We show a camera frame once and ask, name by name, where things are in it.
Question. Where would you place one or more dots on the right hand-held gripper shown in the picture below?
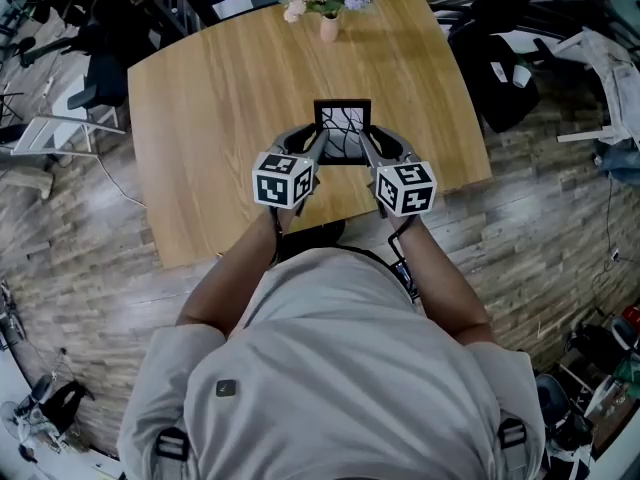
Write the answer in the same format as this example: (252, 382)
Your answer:
(405, 188)

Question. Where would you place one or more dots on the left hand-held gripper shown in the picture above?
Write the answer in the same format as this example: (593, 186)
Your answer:
(280, 183)

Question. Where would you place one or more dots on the black picture frame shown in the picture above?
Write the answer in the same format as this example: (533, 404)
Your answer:
(345, 118)

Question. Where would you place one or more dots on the person's right forearm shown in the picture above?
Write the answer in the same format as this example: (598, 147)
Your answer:
(445, 278)

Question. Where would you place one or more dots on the person's left forearm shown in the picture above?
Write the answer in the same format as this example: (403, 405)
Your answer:
(225, 278)

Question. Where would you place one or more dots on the person's black trousers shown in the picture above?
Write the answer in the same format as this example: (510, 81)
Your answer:
(327, 233)

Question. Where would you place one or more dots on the pink vase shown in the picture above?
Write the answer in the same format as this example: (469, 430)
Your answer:
(329, 30)

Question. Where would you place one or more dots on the small black screen device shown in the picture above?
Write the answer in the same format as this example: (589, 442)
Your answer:
(406, 280)

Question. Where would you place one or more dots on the white cup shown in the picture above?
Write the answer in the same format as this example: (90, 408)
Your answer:
(521, 76)

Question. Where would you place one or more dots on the black metal railing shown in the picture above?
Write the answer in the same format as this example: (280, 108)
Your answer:
(205, 4)

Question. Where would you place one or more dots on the black office chair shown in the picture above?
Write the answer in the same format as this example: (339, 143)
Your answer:
(102, 80)

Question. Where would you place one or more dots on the person's grey t-shirt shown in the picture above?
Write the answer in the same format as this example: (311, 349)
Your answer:
(340, 368)

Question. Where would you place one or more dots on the white marbled table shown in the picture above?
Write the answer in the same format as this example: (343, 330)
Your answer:
(600, 53)

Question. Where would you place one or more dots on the blue cloth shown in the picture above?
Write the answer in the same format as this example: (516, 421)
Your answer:
(622, 163)

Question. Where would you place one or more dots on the white folding chair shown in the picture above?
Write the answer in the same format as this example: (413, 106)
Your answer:
(55, 130)

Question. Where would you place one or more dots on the small dark clip-on badge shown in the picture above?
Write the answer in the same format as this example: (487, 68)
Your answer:
(226, 388)

